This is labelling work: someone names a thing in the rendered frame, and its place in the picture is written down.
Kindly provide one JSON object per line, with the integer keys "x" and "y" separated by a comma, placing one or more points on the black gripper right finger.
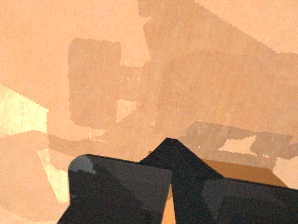
{"x": 201, "y": 195}

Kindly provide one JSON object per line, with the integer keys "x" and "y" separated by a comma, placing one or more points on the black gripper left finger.
{"x": 144, "y": 184}

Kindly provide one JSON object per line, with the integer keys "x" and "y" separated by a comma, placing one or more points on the orange square block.
{"x": 228, "y": 170}

